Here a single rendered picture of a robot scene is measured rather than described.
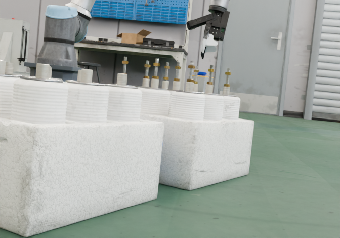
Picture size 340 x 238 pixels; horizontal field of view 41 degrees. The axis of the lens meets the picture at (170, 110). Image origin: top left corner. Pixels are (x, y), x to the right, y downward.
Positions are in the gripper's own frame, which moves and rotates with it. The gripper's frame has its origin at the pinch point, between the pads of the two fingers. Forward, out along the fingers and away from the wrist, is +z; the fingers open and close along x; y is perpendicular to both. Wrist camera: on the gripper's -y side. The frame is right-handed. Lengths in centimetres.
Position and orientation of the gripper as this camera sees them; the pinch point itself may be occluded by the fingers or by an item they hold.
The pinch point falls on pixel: (200, 56)
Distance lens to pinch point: 183.5
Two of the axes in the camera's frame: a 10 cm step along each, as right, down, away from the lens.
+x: 0.7, 0.5, 10.0
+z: -2.4, 9.7, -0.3
